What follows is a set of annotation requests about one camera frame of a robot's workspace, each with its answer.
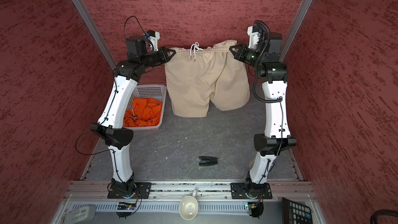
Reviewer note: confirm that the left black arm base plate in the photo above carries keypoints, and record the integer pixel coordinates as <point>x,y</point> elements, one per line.
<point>118,190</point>

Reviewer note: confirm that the grey device on rail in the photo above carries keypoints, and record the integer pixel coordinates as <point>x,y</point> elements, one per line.
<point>81,215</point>

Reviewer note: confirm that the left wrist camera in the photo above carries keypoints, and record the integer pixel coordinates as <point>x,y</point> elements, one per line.
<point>153,38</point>

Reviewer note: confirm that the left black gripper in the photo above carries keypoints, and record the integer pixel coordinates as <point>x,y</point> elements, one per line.
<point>162,51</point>

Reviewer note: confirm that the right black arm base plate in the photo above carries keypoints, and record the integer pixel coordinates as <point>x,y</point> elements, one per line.
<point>251,191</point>

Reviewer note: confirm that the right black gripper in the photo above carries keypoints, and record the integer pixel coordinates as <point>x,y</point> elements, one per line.
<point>241,56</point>

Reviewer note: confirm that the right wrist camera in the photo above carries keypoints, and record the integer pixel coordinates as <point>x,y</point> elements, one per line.
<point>254,34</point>

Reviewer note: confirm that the beige drawstring shorts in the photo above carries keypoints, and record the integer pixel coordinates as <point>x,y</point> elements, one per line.
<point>197,77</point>

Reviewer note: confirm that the black clip on table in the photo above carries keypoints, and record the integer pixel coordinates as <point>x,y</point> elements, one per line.
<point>208,161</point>

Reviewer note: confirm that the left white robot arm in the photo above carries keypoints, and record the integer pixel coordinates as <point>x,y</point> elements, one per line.
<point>109,126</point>

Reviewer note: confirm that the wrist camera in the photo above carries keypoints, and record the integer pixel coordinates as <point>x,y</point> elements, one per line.
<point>254,34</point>
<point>153,38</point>

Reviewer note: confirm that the black calculator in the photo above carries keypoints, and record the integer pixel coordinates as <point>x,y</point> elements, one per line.
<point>296,213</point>

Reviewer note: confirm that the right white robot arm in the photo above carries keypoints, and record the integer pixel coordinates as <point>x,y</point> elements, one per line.
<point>276,136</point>

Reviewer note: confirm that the white plastic laundry basket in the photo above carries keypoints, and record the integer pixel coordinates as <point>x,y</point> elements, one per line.
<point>145,91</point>

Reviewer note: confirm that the orange shorts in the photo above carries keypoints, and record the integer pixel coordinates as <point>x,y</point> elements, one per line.
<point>144,112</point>

